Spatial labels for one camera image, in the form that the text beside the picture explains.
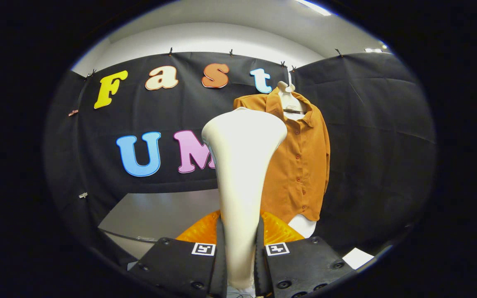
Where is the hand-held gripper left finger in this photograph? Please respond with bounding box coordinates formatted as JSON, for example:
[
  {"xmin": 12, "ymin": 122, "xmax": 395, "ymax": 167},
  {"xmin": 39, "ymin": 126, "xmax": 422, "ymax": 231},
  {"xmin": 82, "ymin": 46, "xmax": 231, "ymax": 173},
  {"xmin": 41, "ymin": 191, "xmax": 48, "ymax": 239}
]
[{"xmin": 129, "ymin": 210, "xmax": 227, "ymax": 298}]

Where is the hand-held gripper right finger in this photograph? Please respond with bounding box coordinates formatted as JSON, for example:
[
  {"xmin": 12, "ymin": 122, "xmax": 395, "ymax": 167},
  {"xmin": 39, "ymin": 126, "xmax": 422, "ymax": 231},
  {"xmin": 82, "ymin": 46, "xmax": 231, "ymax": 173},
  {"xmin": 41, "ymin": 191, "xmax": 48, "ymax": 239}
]
[{"xmin": 255, "ymin": 211, "xmax": 355, "ymax": 298}]

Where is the orange button shirt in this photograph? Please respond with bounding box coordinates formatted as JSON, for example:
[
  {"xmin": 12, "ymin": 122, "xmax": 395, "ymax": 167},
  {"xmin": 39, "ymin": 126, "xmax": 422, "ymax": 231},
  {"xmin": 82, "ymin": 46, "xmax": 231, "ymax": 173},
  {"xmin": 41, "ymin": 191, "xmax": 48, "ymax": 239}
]
[{"xmin": 234, "ymin": 88, "xmax": 331, "ymax": 224}]

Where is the white paper sheet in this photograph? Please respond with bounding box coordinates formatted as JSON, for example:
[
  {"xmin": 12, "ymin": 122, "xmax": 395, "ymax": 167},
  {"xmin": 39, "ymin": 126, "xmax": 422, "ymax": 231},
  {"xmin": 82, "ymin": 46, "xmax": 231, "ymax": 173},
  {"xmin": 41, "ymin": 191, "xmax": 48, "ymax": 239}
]
[{"xmin": 342, "ymin": 248, "xmax": 375, "ymax": 270}]

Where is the black backdrop cloth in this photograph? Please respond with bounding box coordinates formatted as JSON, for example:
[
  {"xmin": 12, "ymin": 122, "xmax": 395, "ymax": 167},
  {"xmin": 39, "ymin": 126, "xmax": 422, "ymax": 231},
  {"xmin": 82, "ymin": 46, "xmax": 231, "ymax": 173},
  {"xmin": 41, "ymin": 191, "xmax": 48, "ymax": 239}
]
[{"xmin": 44, "ymin": 52, "xmax": 437, "ymax": 265}]

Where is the white mannequin torso hanger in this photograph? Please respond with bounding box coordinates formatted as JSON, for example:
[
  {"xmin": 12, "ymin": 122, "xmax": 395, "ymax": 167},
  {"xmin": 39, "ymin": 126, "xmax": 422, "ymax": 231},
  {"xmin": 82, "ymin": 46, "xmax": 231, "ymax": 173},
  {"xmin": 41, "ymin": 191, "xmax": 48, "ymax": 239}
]
[{"xmin": 277, "ymin": 70, "xmax": 317, "ymax": 238}]

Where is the row of black clips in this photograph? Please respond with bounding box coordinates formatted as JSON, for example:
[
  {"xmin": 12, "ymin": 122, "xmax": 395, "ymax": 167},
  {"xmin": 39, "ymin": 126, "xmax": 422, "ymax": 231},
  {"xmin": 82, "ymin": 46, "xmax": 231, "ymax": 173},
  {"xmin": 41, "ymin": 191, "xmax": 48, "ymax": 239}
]
[{"xmin": 84, "ymin": 47, "xmax": 345, "ymax": 80}]

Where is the long ceiling light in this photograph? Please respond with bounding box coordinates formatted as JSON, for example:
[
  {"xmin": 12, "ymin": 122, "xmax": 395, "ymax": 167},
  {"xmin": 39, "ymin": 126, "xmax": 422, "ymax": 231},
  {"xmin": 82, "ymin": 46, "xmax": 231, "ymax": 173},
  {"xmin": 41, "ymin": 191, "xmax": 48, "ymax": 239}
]
[{"xmin": 294, "ymin": 0, "xmax": 332, "ymax": 16}]

